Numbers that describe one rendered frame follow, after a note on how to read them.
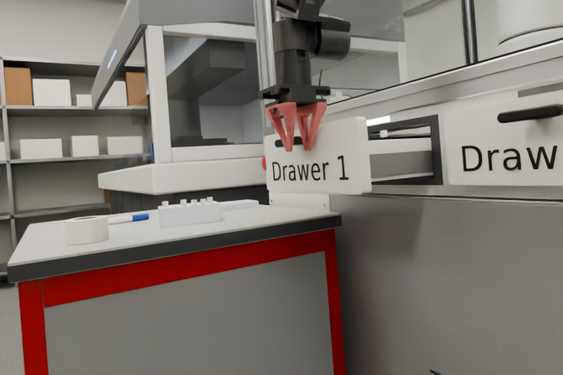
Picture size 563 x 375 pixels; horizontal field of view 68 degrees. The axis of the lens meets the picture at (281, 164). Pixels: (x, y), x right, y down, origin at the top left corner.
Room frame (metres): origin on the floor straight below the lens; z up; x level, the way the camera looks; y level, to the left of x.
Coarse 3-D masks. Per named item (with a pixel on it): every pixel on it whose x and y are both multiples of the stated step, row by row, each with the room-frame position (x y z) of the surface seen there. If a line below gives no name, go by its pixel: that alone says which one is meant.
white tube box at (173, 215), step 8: (160, 208) 0.84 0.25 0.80; (168, 208) 0.83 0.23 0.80; (176, 208) 0.84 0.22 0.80; (184, 208) 0.84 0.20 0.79; (192, 208) 0.85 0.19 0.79; (200, 208) 0.85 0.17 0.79; (208, 208) 0.86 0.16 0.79; (216, 208) 0.86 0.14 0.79; (160, 216) 0.83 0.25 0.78; (168, 216) 0.83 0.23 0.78; (176, 216) 0.84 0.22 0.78; (184, 216) 0.84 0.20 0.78; (192, 216) 0.85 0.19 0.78; (200, 216) 0.85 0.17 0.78; (208, 216) 0.86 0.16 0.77; (216, 216) 0.86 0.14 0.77; (160, 224) 0.83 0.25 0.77; (168, 224) 0.83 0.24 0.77; (176, 224) 0.84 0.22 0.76; (184, 224) 0.84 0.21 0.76
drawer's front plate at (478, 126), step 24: (552, 96) 0.49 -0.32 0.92; (456, 120) 0.60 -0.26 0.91; (480, 120) 0.57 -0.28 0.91; (552, 120) 0.49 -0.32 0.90; (456, 144) 0.61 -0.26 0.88; (480, 144) 0.57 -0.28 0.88; (504, 144) 0.54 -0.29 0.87; (528, 144) 0.52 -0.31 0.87; (552, 144) 0.49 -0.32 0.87; (456, 168) 0.61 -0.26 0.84; (480, 168) 0.57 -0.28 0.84; (504, 168) 0.54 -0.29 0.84; (528, 168) 0.52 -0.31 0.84
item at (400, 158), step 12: (372, 144) 0.61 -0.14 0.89; (384, 144) 0.62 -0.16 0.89; (396, 144) 0.64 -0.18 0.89; (408, 144) 0.65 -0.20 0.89; (420, 144) 0.66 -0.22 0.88; (372, 156) 0.61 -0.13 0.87; (384, 156) 0.62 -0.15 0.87; (396, 156) 0.63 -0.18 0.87; (408, 156) 0.64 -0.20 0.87; (420, 156) 0.66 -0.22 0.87; (372, 168) 0.61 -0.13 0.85; (384, 168) 0.62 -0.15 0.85; (396, 168) 0.63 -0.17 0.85; (408, 168) 0.64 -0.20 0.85; (420, 168) 0.65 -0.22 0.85; (432, 168) 0.67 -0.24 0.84; (372, 180) 0.61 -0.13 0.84; (384, 180) 0.62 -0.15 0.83
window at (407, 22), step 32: (352, 0) 0.84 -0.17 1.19; (384, 0) 0.76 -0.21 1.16; (416, 0) 0.70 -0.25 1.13; (448, 0) 0.64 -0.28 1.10; (480, 0) 0.60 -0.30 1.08; (512, 0) 0.56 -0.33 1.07; (544, 0) 0.52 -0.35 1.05; (352, 32) 0.85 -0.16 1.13; (384, 32) 0.77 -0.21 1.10; (416, 32) 0.70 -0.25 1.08; (448, 32) 0.65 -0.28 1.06; (480, 32) 0.60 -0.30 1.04; (512, 32) 0.56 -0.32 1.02; (544, 32) 0.52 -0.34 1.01; (320, 64) 0.95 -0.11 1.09; (352, 64) 0.85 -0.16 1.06; (384, 64) 0.77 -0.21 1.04; (416, 64) 0.70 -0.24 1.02; (448, 64) 0.65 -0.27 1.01; (320, 96) 0.96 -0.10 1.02; (352, 96) 0.86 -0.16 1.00
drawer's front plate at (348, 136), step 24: (360, 120) 0.58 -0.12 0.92; (312, 144) 0.68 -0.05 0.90; (336, 144) 0.62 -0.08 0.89; (360, 144) 0.58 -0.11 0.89; (288, 168) 0.75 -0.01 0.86; (336, 168) 0.62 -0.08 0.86; (360, 168) 0.58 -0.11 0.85; (312, 192) 0.69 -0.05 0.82; (336, 192) 0.63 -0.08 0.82; (360, 192) 0.58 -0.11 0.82
